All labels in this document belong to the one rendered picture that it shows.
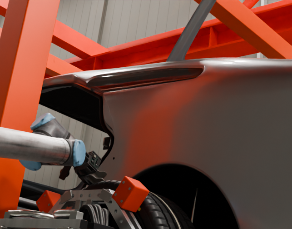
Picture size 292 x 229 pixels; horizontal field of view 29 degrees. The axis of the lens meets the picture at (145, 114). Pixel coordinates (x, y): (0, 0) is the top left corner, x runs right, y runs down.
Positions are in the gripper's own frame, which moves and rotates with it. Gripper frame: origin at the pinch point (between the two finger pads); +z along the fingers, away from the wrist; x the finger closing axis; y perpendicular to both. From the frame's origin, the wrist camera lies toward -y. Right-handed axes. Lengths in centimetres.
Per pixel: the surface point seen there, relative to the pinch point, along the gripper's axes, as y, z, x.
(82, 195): 5.2, -9.2, -15.3
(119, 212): 23.1, -4.1, -26.9
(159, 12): -231, 130, 597
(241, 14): 16, 42, 193
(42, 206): -15.2, -11.2, -13.7
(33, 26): -7, -56, 48
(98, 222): 23.9, -11.1, -37.2
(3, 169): -26.0, -28.1, -4.1
